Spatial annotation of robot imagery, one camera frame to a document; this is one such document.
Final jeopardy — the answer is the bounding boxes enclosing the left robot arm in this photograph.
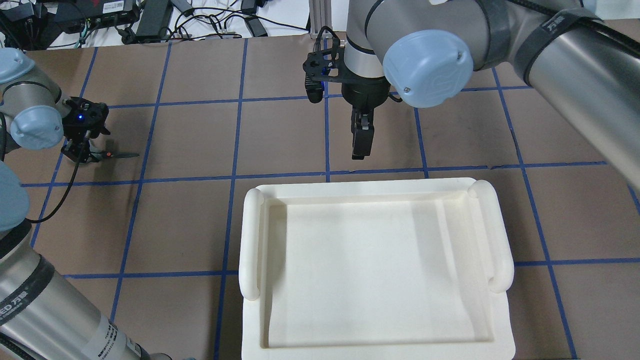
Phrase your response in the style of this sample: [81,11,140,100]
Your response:
[0,47,169,360]

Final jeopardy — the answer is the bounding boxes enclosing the black power brick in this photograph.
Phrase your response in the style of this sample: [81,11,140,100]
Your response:
[135,0,173,44]

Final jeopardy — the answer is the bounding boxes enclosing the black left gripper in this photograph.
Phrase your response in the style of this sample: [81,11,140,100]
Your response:
[61,96,111,164]

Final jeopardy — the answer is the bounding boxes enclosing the white foam tray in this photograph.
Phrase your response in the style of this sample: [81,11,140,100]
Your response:
[238,177,516,360]

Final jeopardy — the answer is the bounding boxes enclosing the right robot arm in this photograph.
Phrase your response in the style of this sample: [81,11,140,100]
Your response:
[302,0,640,189]

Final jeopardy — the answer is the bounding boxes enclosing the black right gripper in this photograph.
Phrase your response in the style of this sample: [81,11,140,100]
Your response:
[302,26,391,160]

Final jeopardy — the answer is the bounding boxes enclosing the grey orange scissors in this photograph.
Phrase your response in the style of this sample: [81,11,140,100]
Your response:
[101,150,140,162]

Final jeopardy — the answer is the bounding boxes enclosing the black network switch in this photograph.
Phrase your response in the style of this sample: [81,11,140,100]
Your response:
[54,0,141,34]

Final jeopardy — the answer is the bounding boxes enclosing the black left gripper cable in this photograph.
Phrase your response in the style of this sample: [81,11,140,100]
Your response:
[27,131,93,223]

